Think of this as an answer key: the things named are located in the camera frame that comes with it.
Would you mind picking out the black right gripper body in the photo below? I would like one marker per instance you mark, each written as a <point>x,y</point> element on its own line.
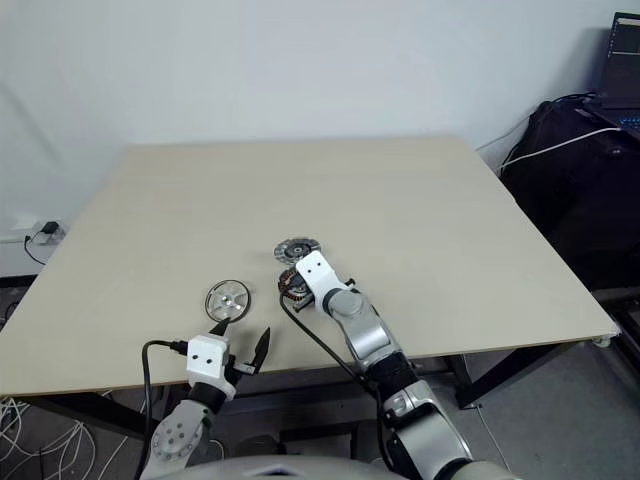
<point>302,297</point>

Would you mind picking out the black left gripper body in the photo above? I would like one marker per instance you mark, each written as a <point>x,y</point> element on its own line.
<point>245,367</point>

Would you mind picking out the round motor housing copper windings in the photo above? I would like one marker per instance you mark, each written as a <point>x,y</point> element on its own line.
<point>286,278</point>

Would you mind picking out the silver spoked rotor wheel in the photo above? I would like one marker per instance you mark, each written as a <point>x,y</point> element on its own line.
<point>227,300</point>

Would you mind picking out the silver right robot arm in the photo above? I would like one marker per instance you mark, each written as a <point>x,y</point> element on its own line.
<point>367,330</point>

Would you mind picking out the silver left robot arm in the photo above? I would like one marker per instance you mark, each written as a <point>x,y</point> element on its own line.
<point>172,440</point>

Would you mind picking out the grey robot torso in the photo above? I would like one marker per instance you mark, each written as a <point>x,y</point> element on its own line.
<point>280,470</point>

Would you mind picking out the black power adapter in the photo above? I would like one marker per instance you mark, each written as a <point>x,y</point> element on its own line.
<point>49,229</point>

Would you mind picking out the large black bag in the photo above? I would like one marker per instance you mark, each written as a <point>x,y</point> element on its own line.
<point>570,200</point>

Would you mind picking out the small white table caster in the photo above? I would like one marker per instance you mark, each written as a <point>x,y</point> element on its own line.
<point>602,342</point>

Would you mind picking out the black laptop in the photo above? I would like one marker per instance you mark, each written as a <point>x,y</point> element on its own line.
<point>622,60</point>

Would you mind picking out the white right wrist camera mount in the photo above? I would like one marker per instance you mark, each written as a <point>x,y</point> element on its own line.
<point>320,277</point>

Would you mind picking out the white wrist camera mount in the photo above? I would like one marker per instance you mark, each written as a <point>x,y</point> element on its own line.
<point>320,277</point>
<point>205,357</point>

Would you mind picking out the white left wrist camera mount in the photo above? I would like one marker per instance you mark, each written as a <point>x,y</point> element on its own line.
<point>205,357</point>

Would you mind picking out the black metal table frame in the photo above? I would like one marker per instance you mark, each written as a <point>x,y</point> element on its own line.
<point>500,380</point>

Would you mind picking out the white wall power strip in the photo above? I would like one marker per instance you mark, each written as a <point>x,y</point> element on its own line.
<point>17,227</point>

